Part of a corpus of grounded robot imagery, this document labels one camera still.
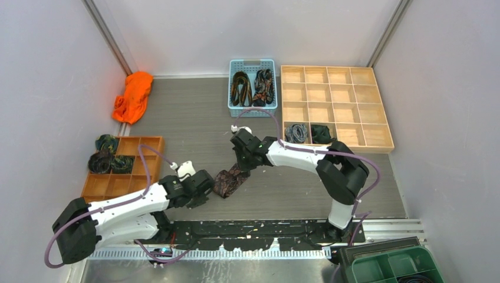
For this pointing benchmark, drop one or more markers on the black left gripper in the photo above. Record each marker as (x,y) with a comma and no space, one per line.
(200,200)

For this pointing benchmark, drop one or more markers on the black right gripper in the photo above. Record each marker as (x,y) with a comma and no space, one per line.
(244,167)

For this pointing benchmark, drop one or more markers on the brown paisley patterned tie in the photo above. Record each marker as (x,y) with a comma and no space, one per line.
(228,181)

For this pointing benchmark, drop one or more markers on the light wooden compartment tray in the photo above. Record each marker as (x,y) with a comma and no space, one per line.
(346,99)

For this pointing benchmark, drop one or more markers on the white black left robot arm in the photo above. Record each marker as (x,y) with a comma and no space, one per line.
(84,227)

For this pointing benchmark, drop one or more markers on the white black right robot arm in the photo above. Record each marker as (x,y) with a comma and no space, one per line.
(342,175)

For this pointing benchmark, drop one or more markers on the grey patterned rolled tie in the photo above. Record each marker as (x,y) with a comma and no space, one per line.
(296,133)

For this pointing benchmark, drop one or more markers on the orange striped dark tie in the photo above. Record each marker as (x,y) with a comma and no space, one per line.
(241,92)

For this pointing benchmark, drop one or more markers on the red floral dark tie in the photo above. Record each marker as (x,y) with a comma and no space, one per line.
(264,88)

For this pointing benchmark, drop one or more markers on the dark green rolled tie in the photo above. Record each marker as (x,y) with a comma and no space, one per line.
(320,134)

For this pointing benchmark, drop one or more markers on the green patterned rolled tie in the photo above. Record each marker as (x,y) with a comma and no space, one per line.
(122,164)

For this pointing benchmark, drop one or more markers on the light blue plastic basket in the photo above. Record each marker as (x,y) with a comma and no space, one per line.
(251,68)

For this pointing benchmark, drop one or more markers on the orange wooden compartment tray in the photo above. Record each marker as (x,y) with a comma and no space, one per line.
(147,164)

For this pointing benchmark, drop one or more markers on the dark brown rolled tie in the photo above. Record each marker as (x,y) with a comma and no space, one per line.
(100,162)

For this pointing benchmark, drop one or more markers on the blue yellow rolled tie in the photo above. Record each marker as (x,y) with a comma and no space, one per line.
(107,142)

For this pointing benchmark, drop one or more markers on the orange cloth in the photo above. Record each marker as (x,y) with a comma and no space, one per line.
(132,104)

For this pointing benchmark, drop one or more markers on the dark framed box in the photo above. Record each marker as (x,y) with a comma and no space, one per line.
(347,254)

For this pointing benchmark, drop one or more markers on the green plastic bin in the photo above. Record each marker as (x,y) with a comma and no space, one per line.
(412,264)

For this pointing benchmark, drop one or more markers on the perforated aluminium rail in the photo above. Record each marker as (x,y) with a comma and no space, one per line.
(273,253)

